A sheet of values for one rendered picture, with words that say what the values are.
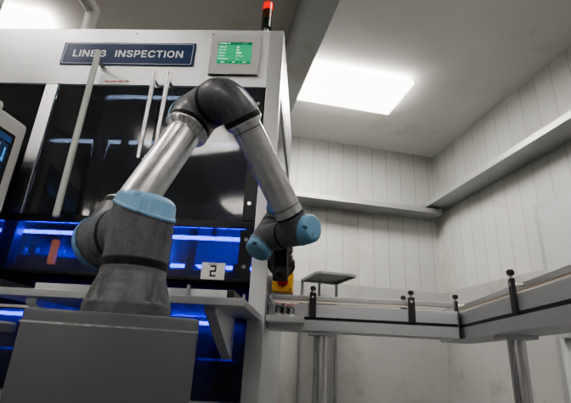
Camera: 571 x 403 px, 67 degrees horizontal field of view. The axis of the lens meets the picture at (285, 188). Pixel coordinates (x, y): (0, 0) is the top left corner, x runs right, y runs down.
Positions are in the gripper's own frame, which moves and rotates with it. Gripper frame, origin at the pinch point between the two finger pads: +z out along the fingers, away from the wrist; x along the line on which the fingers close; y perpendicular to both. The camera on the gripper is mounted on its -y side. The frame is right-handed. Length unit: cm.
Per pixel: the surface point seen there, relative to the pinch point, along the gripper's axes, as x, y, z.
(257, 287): 8.5, -0.4, 5.1
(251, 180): 14.4, 36.5, -11.7
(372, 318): -32.5, -2.3, 17.9
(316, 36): -8, 236, 20
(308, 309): -9.5, -0.7, 17.2
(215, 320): 16.1, -25.3, -15.7
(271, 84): 9, 76, -31
